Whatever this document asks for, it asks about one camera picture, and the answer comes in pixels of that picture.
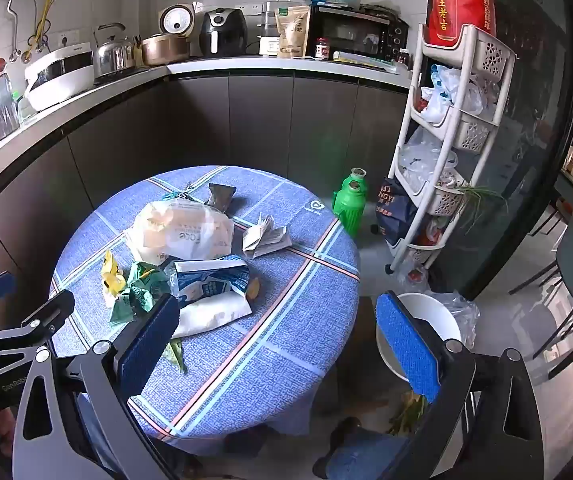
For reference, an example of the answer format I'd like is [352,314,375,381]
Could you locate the dark kitchen counter cabinet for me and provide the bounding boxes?
[0,55,414,281]

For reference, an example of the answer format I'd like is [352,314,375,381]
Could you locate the red gift bag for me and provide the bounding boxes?
[426,0,497,46]

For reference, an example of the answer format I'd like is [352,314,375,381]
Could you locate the white storage rack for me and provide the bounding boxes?
[385,22,517,273]

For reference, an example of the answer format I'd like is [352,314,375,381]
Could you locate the green snack wrapper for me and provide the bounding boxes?
[109,261,173,328]

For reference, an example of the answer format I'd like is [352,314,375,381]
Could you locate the small white rice cooker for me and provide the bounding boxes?
[159,4,198,43]

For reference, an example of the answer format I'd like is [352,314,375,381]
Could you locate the green vegetable leaf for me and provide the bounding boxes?
[164,338,188,375]

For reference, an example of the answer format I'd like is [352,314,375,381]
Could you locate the yellow hose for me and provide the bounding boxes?
[29,0,54,56]

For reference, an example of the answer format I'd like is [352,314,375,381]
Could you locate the black toaster oven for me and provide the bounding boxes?
[309,4,409,61]

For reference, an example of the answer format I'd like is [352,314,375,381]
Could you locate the clear plastic bag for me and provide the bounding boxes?
[433,290,482,348]

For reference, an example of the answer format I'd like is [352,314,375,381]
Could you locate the green thermos bottle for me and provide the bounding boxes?
[331,167,369,238]

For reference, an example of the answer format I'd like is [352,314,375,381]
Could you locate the black air fryer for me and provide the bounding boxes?
[199,7,248,58]

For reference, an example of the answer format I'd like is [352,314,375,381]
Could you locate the blue white snack bag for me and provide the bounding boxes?
[169,255,253,339]

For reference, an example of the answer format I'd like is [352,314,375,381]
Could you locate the blue plaid tablecloth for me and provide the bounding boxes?
[49,165,362,456]

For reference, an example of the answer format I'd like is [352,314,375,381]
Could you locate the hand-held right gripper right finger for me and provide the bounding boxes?
[375,291,547,480]

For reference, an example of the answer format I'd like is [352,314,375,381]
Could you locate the white plastic bags bundle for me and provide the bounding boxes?
[419,64,499,123]

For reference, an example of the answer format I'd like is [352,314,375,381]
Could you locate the white paper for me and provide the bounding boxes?
[241,211,293,259]

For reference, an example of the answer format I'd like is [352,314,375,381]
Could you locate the steel flexible hose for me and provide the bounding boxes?
[6,0,22,63]

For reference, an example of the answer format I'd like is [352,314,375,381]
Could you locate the green scallion plant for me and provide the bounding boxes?
[453,185,509,233]

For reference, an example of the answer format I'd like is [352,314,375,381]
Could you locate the red white plastic bag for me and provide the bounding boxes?
[401,265,432,293]
[406,215,447,248]

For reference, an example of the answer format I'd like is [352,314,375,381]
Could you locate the green white wrap box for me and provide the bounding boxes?
[333,51,398,73]

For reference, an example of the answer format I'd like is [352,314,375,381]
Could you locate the yellow wrapper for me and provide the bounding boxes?
[101,251,128,297]

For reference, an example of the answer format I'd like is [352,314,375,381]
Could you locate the person's leg in jeans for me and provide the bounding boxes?
[313,417,417,480]

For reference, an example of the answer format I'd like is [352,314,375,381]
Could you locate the brown paper pouch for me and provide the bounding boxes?
[275,5,312,58]

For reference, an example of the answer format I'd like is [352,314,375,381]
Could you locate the dark blue sack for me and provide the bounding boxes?
[375,176,419,246]

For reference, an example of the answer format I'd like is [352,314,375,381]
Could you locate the steel kettle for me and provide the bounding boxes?
[91,22,136,78]

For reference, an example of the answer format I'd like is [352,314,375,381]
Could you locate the steel white food steamer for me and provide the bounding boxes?
[258,0,292,57]

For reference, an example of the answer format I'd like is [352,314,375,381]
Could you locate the clear plastic bags bundle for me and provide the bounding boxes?
[397,125,459,196]

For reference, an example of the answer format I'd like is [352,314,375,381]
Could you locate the green vegetable scraps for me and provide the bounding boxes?
[389,392,429,436]

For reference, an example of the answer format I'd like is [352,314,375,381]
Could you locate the red cap plastic bottle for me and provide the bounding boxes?
[0,57,20,143]

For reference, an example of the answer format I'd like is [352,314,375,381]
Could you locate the dark foil wrapper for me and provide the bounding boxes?
[208,182,238,213]

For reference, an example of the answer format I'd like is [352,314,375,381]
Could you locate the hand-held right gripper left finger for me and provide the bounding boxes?
[12,293,182,480]

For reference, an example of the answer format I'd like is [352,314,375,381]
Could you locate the green cap bottle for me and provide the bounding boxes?
[14,91,34,123]

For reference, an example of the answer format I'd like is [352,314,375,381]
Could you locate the white trash bin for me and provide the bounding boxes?
[375,291,463,386]

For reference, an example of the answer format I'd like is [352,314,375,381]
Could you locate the dark glass sliding door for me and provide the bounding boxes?
[426,0,573,301]

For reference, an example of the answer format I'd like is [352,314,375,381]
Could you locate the white translucent bread bag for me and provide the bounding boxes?
[124,199,236,266]

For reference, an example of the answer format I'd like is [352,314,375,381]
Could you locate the large white black cooker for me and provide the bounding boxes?
[24,42,96,112]

